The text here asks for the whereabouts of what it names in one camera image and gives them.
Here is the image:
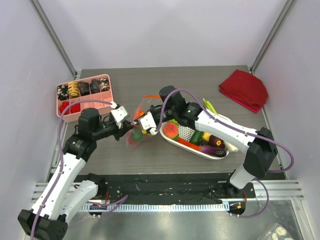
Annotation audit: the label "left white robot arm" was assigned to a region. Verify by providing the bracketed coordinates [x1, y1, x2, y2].
[17, 106, 133, 240]

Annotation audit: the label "light green toy fruit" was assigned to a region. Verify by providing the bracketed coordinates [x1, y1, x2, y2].
[168, 119, 180, 126]

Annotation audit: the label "white plastic basket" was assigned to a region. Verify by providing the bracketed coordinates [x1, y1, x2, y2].
[160, 122, 230, 160]

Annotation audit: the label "purple toy eggplant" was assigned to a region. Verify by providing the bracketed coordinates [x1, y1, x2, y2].
[198, 145, 227, 158]

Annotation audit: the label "peach toy fruit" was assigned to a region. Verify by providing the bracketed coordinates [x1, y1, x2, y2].
[162, 122, 179, 139]

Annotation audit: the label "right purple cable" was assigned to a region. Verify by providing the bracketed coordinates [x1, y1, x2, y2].
[154, 87, 295, 220]

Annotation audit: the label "orange toy tomato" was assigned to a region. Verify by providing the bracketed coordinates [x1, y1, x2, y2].
[133, 110, 145, 120]

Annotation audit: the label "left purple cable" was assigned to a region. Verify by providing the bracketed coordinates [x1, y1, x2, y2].
[31, 99, 129, 240]

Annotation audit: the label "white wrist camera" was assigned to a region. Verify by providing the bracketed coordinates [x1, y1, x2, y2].
[138, 111, 157, 136]
[110, 106, 129, 129]

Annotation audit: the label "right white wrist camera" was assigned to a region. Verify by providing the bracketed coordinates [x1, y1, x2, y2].
[138, 111, 157, 136]

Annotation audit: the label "red toy chili pepper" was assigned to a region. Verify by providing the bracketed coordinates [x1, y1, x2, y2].
[176, 137, 201, 151]

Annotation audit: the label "red folded cloth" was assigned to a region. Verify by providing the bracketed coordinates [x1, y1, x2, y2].
[219, 69, 268, 114]

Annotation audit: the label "pink divided snack tray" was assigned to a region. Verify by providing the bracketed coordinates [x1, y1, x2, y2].
[56, 74, 114, 123]

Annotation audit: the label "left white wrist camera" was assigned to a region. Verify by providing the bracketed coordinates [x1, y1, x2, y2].
[110, 106, 129, 129]

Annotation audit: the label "green toy avocado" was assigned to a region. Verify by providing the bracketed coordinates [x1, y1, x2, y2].
[129, 128, 145, 143]

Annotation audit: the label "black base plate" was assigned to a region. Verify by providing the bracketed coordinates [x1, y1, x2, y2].
[72, 172, 257, 205]

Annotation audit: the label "dark purple toy mangosteen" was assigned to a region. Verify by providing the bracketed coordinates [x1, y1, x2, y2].
[208, 135, 224, 148]

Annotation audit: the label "green toy cucumber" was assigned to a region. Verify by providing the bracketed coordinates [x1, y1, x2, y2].
[189, 130, 204, 145]

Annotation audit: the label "clear zip top bag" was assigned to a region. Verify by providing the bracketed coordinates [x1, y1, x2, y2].
[125, 95, 162, 151]

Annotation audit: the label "tan striped pastry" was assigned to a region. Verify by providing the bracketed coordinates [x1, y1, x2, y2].
[67, 81, 80, 99]

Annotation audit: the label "red candies in tray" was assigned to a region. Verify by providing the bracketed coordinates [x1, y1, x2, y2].
[58, 101, 81, 115]

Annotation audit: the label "white green toy leek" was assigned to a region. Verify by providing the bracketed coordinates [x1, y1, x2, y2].
[202, 98, 239, 153]

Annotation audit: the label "yellow toy lemon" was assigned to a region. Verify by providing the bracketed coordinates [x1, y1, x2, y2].
[201, 132, 211, 142]

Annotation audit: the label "purple cable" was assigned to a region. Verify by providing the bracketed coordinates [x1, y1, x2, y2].
[154, 87, 295, 220]
[31, 99, 129, 240]

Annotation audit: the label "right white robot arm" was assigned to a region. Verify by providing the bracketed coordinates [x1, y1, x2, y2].
[141, 85, 278, 198]

